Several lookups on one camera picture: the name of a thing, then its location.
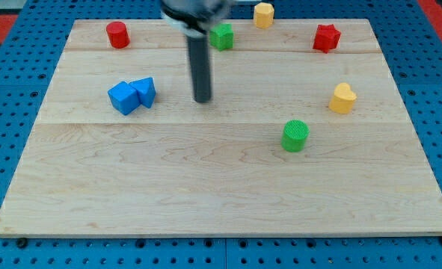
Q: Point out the light wooden board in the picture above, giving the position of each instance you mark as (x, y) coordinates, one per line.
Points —
(181, 169)

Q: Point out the green cylinder block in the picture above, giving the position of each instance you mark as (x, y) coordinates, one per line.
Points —
(295, 134)

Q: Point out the blue triangle block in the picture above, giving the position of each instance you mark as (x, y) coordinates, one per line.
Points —
(146, 91)

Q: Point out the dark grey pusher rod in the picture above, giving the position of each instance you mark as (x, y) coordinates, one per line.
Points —
(198, 55)

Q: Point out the green star block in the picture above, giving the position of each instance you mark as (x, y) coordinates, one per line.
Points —
(222, 36)

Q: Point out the blue cube block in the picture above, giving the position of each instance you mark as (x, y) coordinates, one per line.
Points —
(124, 98)

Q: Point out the yellow heart block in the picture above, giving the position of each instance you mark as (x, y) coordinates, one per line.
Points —
(343, 99)

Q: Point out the yellow octagon block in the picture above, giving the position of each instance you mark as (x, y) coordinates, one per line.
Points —
(263, 15)

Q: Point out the red star block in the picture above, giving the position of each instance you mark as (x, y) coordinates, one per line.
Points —
(326, 38)

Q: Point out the red cylinder block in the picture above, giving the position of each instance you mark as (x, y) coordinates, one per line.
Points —
(117, 34)

